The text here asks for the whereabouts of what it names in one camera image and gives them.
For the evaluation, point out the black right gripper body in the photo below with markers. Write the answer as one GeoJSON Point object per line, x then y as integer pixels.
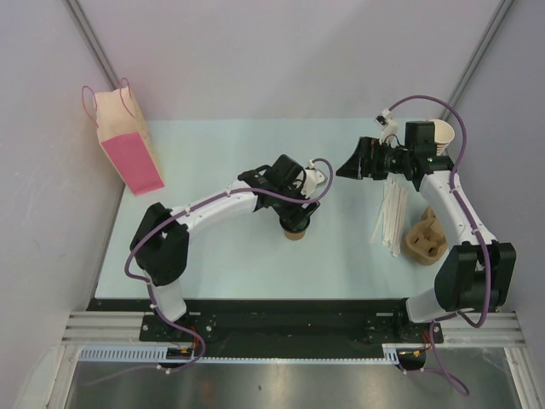
{"type": "Point", "coordinates": [387, 160]}

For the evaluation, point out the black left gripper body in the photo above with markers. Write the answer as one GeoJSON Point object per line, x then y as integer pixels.
{"type": "Point", "coordinates": [290, 209]}

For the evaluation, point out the black plastic cup lid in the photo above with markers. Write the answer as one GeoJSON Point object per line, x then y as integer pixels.
{"type": "Point", "coordinates": [294, 226]}

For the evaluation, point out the brown paper coffee cup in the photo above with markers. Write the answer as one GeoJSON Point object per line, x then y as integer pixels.
{"type": "Point", "coordinates": [294, 235]}

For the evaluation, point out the brown cardboard cup carrier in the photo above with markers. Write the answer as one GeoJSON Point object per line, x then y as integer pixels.
{"type": "Point", "coordinates": [426, 242]}

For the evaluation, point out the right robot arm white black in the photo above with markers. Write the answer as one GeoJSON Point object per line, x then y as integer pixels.
{"type": "Point", "coordinates": [477, 273]}

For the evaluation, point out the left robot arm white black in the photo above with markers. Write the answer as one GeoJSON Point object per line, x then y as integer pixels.
{"type": "Point", "coordinates": [161, 242]}

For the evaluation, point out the bundle of white wrapped straws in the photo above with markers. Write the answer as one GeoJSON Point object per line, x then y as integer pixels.
{"type": "Point", "coordinates": [390, 220]}

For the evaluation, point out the stack of paper cups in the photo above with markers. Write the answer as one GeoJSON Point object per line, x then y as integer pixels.
{"type": "Point", "coordinates": [443, 135]}

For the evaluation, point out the pink and beige paper bag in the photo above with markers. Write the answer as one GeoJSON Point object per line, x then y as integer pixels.
{"type": "Point", "coordinates": [124, 136]}

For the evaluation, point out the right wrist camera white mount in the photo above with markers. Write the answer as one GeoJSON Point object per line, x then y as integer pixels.
{"type": "Point", "coordinates": [387, 124]}

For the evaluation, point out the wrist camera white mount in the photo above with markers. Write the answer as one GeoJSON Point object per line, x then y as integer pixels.
{"type": "Point", "coordinates": [387, 124]}
{"type": "Point", "coordinates": [310, 179]}

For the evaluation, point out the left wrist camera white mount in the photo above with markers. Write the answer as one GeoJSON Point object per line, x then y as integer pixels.
{"type": "Point", "coordinates": [310, 179]}

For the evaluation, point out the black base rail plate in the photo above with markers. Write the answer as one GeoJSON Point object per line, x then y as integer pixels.
{"type": "Point", "coordinates": [282, 328]}

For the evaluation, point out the white slotted cable duct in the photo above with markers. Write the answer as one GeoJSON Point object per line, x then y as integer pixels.
{"type": "Point", "coordinates": [166, 355]}

